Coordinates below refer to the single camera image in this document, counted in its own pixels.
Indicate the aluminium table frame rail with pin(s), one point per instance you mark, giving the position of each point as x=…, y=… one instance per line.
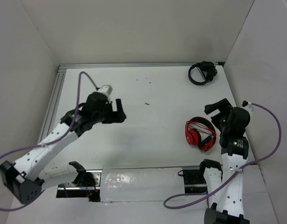
x=64, y=67

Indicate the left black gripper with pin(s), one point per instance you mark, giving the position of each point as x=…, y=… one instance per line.
x=117, y=116

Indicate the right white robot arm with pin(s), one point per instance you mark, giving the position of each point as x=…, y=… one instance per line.
x=225, y=181

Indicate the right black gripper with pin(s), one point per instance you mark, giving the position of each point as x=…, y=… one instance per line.
x=224, y=106

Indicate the white taped cover sheet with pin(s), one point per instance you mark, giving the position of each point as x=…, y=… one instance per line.
x=140, y=184

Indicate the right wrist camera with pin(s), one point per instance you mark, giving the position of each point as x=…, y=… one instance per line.
x=247, y=106

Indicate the black headphones in corner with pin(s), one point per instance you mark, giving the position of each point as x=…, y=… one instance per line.
x=207, y=70

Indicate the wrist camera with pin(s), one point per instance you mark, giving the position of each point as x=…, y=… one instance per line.
x=247, y=106
x=106, y=90

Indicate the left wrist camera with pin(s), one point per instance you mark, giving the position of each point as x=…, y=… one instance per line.
x=106, y=90

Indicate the red black headphones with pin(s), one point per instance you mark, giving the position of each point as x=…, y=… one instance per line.
x=201, y=133

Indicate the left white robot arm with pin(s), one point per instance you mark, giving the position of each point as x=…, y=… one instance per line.
x=26, y=178

